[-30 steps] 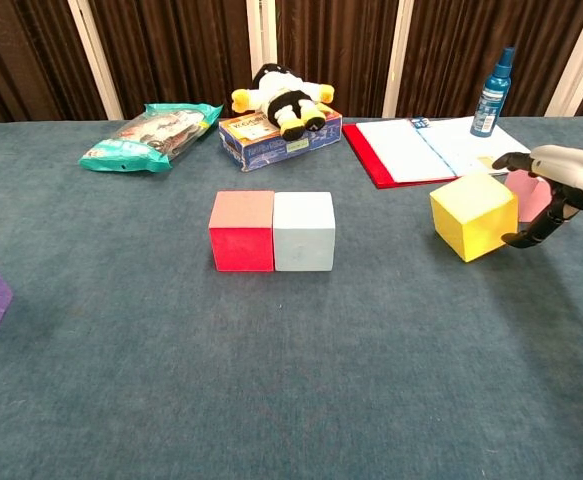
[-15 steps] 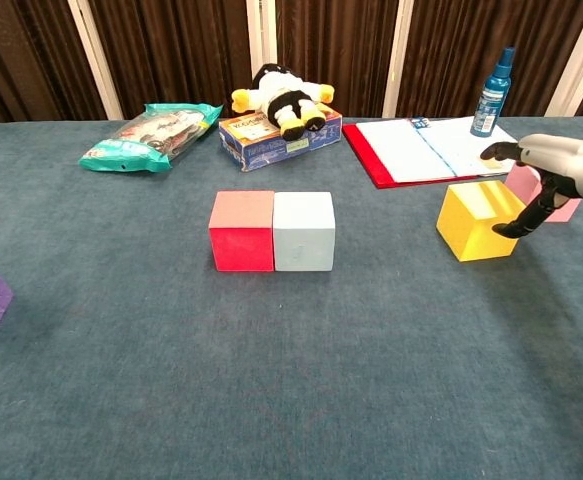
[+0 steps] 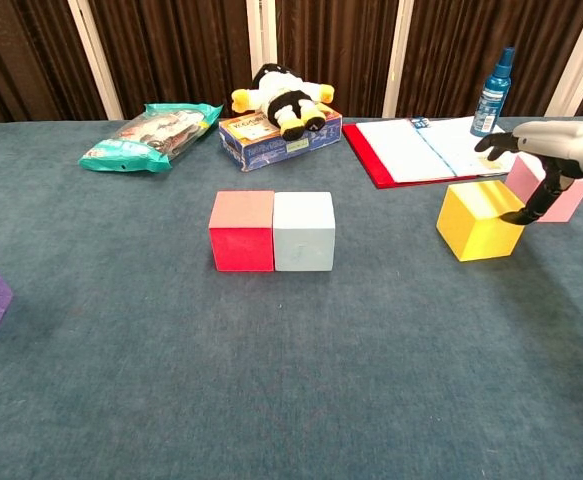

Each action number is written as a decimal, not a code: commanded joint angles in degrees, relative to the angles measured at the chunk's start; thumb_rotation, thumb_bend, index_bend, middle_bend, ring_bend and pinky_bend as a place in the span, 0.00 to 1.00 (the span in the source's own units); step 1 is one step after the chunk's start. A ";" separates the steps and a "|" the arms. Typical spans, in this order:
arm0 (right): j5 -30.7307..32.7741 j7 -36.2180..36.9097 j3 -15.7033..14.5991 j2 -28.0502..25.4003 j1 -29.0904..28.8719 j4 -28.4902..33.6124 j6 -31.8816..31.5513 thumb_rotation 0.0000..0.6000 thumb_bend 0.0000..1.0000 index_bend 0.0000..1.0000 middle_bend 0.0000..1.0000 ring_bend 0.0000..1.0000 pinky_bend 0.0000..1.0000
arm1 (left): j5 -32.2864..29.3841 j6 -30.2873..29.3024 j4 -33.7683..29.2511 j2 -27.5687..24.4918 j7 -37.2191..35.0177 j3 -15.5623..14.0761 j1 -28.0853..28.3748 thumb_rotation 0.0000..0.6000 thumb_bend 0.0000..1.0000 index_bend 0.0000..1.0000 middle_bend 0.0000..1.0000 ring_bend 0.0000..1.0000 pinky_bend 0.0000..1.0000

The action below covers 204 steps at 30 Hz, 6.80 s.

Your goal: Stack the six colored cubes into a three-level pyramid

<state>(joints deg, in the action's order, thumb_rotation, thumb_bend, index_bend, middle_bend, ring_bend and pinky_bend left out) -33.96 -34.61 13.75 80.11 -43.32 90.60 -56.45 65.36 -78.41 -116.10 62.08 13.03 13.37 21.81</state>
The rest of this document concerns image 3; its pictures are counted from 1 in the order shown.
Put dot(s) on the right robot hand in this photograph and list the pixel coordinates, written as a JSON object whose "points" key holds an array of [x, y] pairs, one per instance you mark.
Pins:
{"points": [[561, 142]]}

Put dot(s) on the pink foam cube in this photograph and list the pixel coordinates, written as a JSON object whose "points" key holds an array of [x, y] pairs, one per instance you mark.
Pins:
{"points": [[521, 175]]}

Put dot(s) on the yellow foam cube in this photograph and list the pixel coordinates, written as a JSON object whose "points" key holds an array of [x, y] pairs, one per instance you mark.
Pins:
{"points": [[476, 230]]}

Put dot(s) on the light blue foam cube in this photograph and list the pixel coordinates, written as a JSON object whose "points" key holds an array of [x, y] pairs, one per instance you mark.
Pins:
{"points": [[303, 240]]}

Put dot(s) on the red foam cube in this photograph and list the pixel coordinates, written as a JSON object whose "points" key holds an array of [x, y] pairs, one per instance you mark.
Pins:
{"points": [[243, 245]]}

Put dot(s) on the blue spray bottle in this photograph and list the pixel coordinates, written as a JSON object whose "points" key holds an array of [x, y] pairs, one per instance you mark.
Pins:
{"points": [[491, 105]]}

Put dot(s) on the open red folder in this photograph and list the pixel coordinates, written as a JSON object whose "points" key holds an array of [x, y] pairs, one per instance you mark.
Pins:
{"points": [[411, 150]]}

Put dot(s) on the penguin plush toy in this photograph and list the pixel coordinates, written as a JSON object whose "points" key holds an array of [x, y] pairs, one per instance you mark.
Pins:
{"points": [[283, 97]]}

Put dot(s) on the blue cardboard box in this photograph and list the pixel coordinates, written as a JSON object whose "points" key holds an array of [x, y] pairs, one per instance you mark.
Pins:
{"points": [[271, 147]]}

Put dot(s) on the teal felt table mat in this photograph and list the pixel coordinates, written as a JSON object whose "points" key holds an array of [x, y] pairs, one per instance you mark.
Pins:
{"points": [[291, 375]]}

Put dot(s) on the teal snack bag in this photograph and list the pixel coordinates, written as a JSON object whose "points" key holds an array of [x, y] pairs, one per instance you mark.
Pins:
{"points": [[146, 140]]}

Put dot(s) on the white frame post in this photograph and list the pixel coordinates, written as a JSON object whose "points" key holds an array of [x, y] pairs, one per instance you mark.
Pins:
{"points": [[260, 35], [397, 55], [581, 60], [93, 55]]}

